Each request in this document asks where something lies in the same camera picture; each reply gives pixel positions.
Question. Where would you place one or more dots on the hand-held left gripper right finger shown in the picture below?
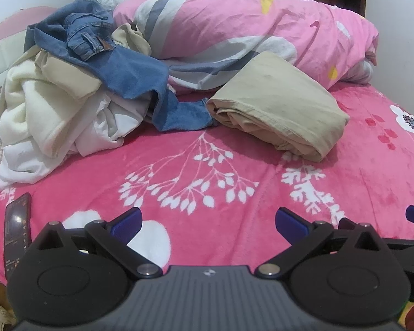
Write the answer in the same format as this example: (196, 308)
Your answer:
(291, 226)

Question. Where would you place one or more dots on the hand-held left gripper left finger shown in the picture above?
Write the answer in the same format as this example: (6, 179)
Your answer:
(127, 226)

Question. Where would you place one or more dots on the beige pants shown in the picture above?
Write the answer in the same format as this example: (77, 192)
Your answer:
(279, 103)

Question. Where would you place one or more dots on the pile of cream white clothes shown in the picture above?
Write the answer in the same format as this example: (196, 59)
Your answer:
(65, 76)

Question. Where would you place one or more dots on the pink floral bed blanket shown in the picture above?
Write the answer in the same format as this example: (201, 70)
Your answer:
(262, 186)

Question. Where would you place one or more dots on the black smartphone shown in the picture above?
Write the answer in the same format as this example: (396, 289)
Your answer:
(19, 220)

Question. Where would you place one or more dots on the white garment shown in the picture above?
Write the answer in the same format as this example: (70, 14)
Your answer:
(20, 165)

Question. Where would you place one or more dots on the cream fleece garment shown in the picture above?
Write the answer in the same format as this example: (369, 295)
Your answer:
(31, 110)

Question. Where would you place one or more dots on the blue denim jeans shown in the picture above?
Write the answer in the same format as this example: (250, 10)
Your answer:
(131, 69)

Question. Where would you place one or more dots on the pink patterned quilt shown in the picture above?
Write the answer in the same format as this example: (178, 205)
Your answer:
(227, 24)

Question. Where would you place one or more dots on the white pink padded headboard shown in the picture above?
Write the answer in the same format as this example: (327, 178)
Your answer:
(0, 51)

